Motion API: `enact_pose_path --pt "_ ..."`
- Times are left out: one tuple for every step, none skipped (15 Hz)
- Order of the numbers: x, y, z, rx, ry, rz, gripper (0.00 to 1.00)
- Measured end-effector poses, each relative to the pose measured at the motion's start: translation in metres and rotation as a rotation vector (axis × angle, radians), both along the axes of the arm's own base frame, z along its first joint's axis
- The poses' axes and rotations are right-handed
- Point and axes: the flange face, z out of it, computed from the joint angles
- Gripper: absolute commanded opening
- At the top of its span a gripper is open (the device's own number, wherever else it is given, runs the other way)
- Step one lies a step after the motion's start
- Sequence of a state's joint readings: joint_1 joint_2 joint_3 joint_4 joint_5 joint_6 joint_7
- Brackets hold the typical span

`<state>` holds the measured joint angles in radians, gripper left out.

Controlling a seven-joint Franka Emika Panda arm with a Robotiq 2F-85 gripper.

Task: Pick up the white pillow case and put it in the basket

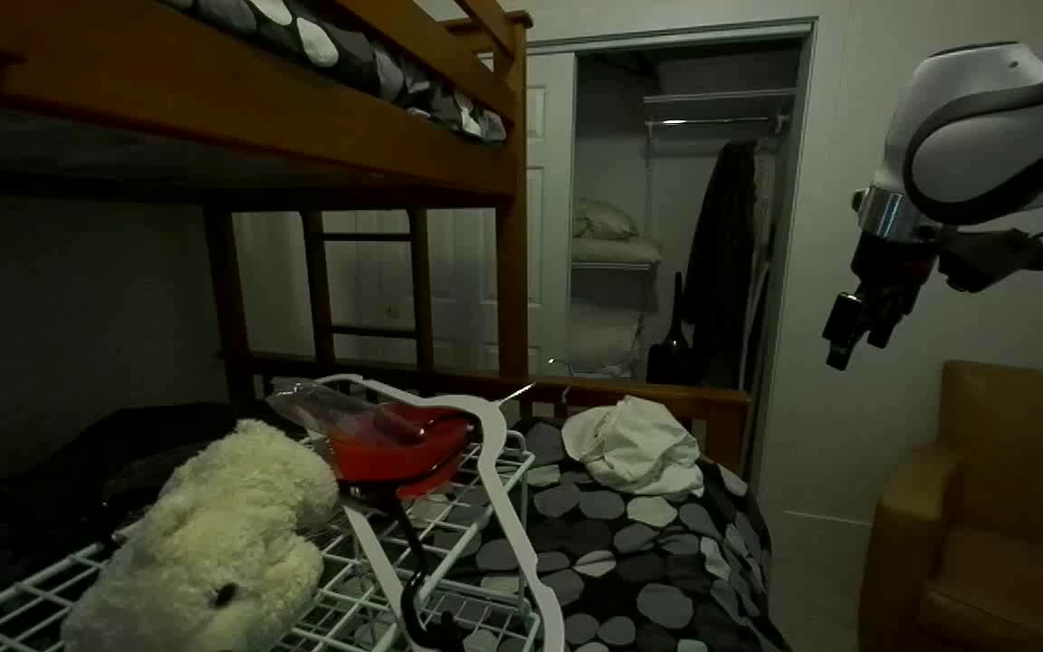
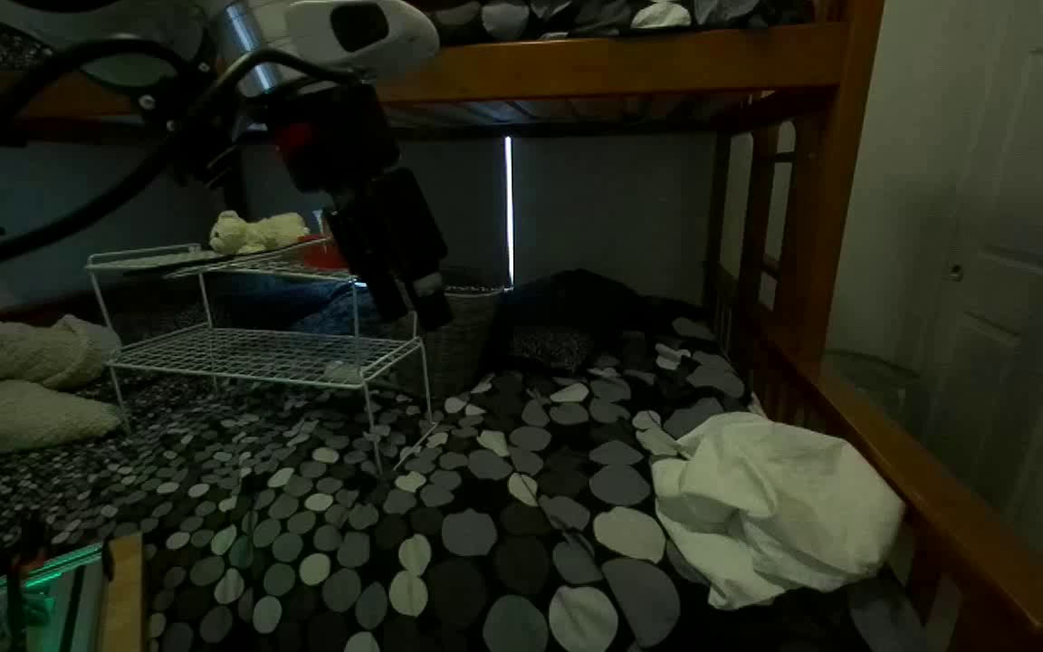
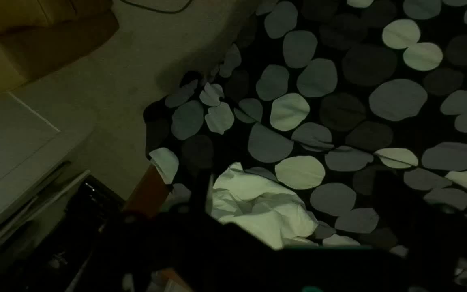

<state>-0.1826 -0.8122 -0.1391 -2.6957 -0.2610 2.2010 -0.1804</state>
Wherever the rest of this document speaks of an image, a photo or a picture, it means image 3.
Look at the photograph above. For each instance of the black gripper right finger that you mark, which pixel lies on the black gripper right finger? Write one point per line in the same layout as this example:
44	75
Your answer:
422	227

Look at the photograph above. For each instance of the white cabinet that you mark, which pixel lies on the white cabinet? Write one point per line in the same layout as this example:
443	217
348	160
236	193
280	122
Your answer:
17	156

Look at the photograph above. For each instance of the white pillow case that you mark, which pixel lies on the white pillow case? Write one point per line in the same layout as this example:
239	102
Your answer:
260	204

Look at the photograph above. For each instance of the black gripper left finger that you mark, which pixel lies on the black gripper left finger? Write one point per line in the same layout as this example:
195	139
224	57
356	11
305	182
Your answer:
203	196

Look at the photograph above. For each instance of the yellow wooden furniture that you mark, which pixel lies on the yellow wooden furniture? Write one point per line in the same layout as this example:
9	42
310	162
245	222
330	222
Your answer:
23	37

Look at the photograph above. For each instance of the black grey spotted bedspread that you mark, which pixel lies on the black grey spotted bedspread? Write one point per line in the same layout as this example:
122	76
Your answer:
352	107

